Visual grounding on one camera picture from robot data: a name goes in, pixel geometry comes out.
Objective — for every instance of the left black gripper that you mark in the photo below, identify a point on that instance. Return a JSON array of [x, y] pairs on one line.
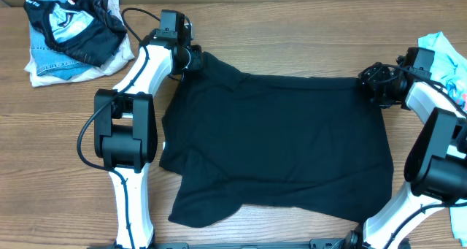
[[198, 60]]

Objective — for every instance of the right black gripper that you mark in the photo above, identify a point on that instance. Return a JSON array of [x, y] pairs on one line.
[[369, 79]]

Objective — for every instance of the black t-shirt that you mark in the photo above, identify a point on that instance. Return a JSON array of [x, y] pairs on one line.
[[236, 138]]

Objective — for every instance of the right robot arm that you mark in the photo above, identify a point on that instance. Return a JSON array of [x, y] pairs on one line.
[[435, 169]]

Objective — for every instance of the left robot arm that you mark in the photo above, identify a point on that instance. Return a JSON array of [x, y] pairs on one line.
[[125, 132]]

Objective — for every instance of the folded white cloth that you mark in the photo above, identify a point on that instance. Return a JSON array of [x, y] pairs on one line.
[[114, 64]]

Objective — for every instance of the light blue garment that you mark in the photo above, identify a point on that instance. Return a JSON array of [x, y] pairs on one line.
[[449, 69]]

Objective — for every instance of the black and grey jersey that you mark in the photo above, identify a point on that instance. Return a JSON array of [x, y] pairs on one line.
[[96, 44]]

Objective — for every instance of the folded blue denim jeans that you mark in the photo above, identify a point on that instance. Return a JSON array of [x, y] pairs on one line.
[[51, 61]]

